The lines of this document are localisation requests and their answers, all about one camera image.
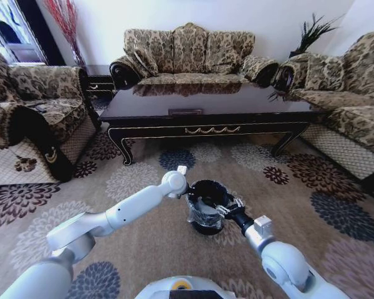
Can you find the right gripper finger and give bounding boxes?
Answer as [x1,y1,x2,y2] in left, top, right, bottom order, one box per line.
[201,199,228,217]
[226,192,244,207]

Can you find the black trash bin with bag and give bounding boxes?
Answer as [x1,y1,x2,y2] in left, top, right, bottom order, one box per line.
[185,179,241,236]

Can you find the floral patterned rug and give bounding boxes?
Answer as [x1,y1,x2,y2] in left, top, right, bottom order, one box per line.
[0,130,374,299]

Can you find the dark rectangular table tray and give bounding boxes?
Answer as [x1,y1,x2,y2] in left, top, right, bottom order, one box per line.
[168,108,204,117]

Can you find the white robot front shell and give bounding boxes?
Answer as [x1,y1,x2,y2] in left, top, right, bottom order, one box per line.
[133,275,235,299]

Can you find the dark wooden coffee table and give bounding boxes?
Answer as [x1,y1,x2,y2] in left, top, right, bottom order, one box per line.
[98,82,324,166]

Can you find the floral patterned three-seat sofa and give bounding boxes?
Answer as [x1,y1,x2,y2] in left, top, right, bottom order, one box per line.
[109,22,281,92]

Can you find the dark wooden side table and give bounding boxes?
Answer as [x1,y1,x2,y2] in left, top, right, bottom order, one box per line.
[82,64,115,101]

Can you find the floral patterned sofa with lattice skirt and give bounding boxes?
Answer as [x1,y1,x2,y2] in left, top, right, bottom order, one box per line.
[273,31,374,188]

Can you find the floral armchair with dark armrest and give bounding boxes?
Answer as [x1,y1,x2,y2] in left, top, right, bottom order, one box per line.
[0,39,102,184]

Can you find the dark green spiky plant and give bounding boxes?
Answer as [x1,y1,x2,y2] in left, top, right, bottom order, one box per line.
[288,12,344,59]

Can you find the red decorative branches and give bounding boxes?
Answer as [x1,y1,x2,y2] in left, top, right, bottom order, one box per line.
[43,0,87,67]

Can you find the dark window curtain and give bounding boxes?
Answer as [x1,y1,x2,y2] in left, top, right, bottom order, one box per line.
[17,0,67,66]

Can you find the bright window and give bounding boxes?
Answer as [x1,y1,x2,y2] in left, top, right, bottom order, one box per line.
[0,0,47,65]

